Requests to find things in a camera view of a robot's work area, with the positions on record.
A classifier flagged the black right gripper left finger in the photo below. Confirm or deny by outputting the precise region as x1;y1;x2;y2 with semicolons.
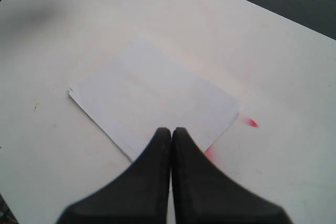
57;127;171;223

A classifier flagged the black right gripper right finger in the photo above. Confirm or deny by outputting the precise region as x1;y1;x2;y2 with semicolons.
172;127;292;223

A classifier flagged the white paper stack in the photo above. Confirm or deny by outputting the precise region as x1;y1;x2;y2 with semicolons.
68;37;239;161

